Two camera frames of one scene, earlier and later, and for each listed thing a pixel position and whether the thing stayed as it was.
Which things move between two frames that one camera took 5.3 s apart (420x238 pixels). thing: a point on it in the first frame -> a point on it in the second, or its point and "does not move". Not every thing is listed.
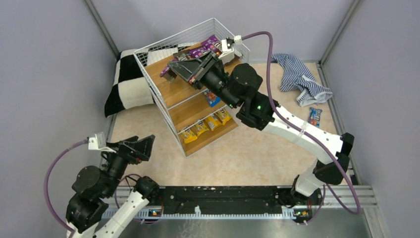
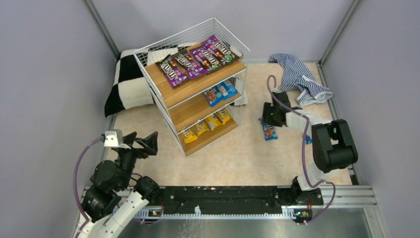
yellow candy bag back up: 187,135 does not move
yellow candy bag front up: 200,128 does not move
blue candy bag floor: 212,98 does not move
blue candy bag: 314,116 -> 269,134
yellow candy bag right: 223,115 does not move
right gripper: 202,68 -> 272,116
